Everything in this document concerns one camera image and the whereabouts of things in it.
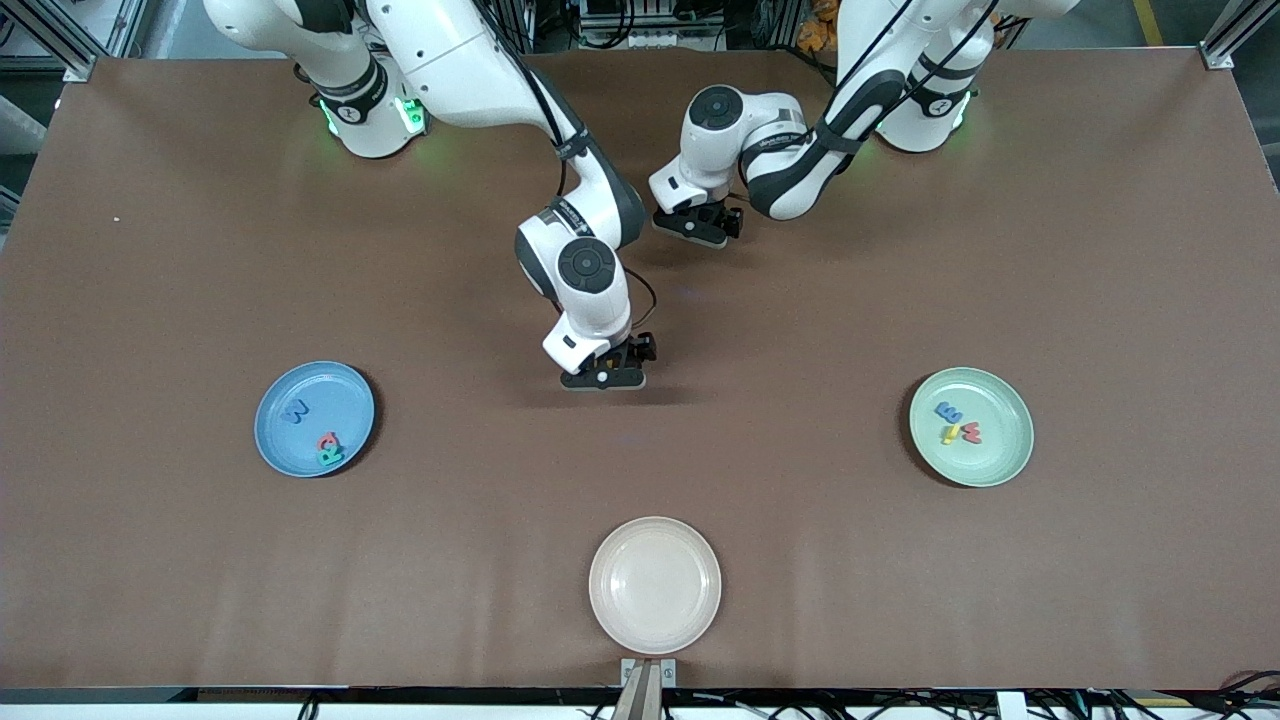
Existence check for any beige round plate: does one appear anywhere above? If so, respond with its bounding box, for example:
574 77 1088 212
588 516 723 657

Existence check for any blue round plate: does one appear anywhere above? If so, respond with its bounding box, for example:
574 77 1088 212
254 360 376 479

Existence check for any green round plate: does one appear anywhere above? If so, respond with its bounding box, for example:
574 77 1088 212
908 367 1035 489

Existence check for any orange snack bag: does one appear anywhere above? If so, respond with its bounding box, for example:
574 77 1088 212
797 0 841 53

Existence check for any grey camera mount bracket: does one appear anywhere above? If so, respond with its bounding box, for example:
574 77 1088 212
612 657 678 720

